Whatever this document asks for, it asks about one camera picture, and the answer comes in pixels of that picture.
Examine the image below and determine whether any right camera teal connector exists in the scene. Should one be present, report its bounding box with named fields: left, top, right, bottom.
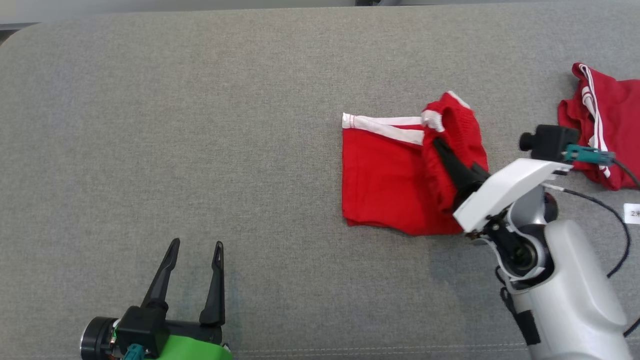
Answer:
left=565, top=144, right=617, bottom=167

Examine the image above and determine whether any red basketball jersey white trim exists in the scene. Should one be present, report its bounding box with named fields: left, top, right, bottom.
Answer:
left=557, top=62, right=640, bottom=192

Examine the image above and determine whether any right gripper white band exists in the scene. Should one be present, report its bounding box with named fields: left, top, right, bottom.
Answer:
left=432, top=137, right=574, bottom=235

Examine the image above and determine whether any red shorts white band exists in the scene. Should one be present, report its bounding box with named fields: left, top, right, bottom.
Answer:
left=341, top=91, right=490, bottom=237

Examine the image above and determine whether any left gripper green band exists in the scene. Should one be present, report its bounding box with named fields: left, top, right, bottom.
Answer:
left=141, top=238, right=234, bottom=360

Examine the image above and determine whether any right camera black cable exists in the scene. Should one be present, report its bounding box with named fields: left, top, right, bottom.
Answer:
left=612, top=159, right=640, bottom=190

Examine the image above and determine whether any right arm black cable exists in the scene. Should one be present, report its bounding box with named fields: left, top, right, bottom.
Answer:
left=541, top=182, right=632, bottom=279

